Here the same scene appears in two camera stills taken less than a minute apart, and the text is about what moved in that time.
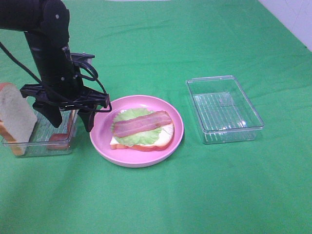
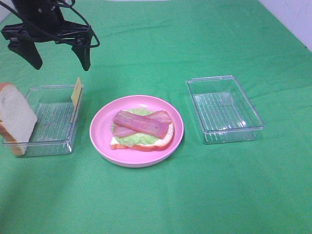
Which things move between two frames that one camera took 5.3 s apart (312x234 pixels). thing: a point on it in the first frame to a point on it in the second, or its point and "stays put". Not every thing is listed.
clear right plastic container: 223,112 stays put
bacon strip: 60,141 to 142,123
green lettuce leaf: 140,138 stays put
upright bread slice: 17,118 stays put
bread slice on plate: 165,139 stays put
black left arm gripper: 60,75 to 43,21
